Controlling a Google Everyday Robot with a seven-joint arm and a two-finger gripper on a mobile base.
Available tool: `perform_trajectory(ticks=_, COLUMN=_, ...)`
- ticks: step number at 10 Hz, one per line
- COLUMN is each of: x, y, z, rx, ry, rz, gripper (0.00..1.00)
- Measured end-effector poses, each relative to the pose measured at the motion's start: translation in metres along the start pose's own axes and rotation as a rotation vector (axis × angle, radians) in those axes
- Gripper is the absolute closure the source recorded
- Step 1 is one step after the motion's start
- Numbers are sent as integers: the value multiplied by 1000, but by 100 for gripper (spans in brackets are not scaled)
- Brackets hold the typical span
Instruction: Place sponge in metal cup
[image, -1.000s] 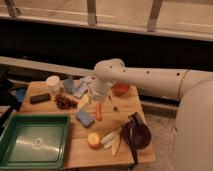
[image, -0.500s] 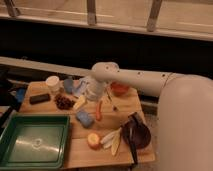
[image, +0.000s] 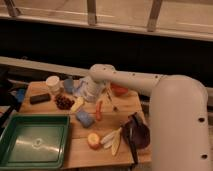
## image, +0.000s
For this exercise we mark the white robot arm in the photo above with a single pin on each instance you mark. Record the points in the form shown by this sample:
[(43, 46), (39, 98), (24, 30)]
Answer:
[(179, 117)]

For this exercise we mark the bunch of dark grapes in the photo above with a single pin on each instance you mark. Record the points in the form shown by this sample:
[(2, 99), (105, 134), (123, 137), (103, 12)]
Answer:
[(63, 103)]

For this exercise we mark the black rectangular block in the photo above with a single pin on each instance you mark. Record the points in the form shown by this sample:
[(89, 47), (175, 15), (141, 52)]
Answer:
[(40, 98)]

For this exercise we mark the orange bowl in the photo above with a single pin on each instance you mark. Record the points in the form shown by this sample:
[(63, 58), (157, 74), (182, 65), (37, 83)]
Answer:
[(118, 90)]

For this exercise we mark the light blue cloth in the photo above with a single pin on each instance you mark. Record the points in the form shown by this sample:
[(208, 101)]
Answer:
[(77, 90)]

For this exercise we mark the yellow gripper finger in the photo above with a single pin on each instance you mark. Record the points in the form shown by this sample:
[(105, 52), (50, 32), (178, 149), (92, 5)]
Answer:
[(78, 103)]

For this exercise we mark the blue cup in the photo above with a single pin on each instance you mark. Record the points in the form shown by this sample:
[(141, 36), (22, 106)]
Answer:
[(68, 85)]

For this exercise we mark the green plastic tray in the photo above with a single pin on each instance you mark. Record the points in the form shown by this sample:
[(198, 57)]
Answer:
[(34, 142)]

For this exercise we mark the yellow orange fruit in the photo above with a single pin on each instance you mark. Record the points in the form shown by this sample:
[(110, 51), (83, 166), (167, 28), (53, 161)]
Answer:
[(93, 140)]

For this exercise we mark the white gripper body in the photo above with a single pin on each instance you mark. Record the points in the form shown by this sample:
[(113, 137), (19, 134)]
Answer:
[(90, 90)]

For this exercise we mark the wooden cutting board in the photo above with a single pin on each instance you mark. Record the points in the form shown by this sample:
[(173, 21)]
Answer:
[(78, 152)]

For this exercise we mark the white plastic cup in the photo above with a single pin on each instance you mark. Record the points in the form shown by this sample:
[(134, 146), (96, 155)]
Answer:
[(53, 83)]

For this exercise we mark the black spatula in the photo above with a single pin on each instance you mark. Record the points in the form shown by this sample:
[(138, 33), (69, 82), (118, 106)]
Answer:
[(135, 117)]

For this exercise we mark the orange carrot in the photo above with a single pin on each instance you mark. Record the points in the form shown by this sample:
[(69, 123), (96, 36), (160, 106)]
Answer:
[(98, 110)]

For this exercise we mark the blue object at left edge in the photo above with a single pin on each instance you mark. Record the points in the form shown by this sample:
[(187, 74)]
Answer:
[(20, 94)]

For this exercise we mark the dark purple bowl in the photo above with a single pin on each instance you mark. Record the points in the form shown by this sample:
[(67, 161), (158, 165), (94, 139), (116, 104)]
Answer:
[(140, 134)]

